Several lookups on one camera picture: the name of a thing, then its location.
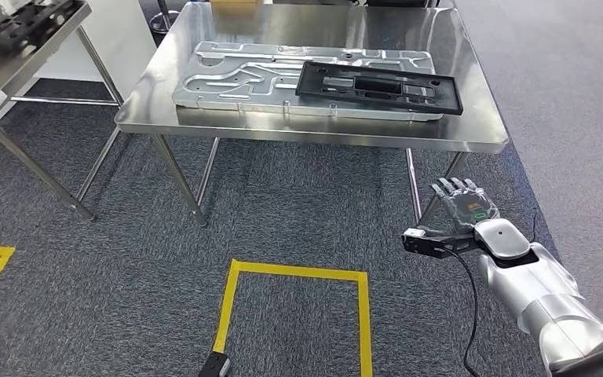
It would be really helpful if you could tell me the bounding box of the aluminium machined plate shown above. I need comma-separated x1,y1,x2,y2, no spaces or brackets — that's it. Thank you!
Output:
171,40,444,123

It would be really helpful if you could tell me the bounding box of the black camera cable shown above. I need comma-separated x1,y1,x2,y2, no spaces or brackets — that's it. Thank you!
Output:
444,247,484,377

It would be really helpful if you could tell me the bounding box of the stainless steel workbench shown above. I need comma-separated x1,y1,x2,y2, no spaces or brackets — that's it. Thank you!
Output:
115,1,510,227

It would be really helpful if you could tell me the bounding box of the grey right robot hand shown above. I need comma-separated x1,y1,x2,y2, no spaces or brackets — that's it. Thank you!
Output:
430,177,501,233

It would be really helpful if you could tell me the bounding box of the chrome stanchion base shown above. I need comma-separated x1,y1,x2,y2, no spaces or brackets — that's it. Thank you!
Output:
148,0,181,35

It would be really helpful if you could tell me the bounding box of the black plastic car part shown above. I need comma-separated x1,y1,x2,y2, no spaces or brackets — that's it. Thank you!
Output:
294,60,464,116
0,0,86,57

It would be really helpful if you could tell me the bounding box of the stainless steel table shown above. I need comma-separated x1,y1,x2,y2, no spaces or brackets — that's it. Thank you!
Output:
0,0,126,222

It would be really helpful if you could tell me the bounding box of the white cabinet panel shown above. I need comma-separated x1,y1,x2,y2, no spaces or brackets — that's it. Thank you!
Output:
0,0,158,121

